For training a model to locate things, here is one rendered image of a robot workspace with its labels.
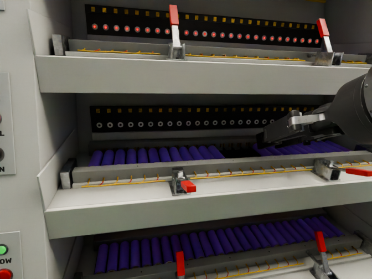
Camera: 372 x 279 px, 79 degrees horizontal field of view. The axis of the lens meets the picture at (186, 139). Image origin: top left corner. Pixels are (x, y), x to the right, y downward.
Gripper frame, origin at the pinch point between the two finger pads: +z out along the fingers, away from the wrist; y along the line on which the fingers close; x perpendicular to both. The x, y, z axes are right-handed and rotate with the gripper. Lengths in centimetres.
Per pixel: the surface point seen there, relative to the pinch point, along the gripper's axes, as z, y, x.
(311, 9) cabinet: 6.8, -19.2, -34.2
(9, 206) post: -5.0, 40.8, 8.1
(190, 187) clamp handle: -10.4, 19.2, 7.2
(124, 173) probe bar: -0.5, 27.4, 4.7
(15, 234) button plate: -4.4, 40.3, 11.5
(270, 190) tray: -4.1, 5.1, 8.8
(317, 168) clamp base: -1.1, -6.6, 5.9
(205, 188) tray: -2.6, 15.1, 7.9
